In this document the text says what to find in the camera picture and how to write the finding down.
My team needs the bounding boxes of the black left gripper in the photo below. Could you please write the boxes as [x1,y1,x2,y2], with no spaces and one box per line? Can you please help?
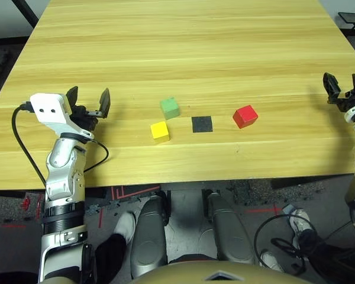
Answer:
[65,86,111,134]

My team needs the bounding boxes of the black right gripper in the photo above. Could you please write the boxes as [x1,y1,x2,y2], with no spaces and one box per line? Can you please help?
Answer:
[322,72,355,113]

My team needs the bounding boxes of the yellow wooden block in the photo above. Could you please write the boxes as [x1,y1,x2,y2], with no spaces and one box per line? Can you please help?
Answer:
[150,121,170,141]

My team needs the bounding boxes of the green wooden block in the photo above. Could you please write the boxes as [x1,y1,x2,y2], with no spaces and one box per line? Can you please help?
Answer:
[159,96,180,120]

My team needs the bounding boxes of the red wooden block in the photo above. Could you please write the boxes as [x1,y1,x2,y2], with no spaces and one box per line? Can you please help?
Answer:
[232,105,259,130]

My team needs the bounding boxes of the black metal stand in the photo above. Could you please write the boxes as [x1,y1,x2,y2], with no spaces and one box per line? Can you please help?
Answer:
[338,11,355,30]

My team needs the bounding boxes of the black floor mat red lines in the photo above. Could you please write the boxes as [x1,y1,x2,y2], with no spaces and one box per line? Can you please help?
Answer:
[111,185,161,202]

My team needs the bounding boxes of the black slanted table leg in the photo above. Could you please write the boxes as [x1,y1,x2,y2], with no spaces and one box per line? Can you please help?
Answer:
[11,0,40,29]

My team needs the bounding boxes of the black square marker pad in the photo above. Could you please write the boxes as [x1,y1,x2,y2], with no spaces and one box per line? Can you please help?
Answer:
[191,115,214,133]

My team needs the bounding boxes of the white bystander shoe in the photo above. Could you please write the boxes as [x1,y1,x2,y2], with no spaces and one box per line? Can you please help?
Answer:
[289,208,314,237]
[260,250,285,273]
[114,211,137,245]

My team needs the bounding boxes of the grey power adapter box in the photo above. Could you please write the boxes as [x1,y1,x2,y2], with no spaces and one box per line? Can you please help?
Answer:
[282,203,299,216]

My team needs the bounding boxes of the grey robot left leg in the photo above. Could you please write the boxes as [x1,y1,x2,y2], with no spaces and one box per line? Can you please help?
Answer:
[130,193,169,279]

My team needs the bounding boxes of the grey robot leg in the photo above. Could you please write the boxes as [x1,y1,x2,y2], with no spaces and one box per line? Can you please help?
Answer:
[205,191,257,264]
[130,193,169,279]

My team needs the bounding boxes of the black bystander trouser leg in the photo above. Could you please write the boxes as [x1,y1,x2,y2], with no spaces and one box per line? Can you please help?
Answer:
[94,233,128,284]

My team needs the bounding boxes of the dark bystander trouser leg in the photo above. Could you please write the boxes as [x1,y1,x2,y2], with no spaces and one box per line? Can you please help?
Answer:
[295,230,355,284]

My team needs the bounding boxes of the grey robot right leg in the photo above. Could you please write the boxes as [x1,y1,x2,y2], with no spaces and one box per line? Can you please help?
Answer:
[205,191,257,264]

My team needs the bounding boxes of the gold robot torso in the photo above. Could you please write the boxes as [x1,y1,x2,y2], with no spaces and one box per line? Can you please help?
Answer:
[134,260,313,284]

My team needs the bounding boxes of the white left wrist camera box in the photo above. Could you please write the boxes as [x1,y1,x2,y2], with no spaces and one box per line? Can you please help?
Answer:
[29,93,93,140]

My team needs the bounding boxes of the black left wrist camera cable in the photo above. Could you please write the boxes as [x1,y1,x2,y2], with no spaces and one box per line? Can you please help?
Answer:
[11,101,109,189]

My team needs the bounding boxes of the black coiled floor cable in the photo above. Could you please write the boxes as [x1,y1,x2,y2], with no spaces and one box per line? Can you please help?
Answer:
[253,213,355,276]

